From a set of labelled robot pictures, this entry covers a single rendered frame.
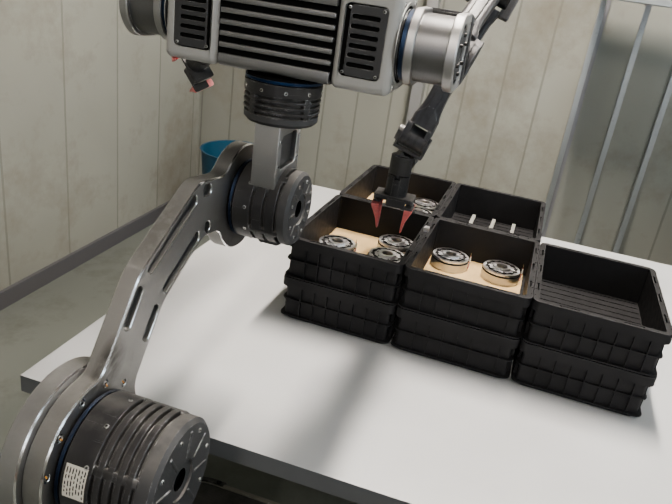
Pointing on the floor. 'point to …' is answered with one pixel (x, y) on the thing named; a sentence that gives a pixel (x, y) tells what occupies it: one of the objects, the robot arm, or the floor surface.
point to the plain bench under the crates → (379, 400)
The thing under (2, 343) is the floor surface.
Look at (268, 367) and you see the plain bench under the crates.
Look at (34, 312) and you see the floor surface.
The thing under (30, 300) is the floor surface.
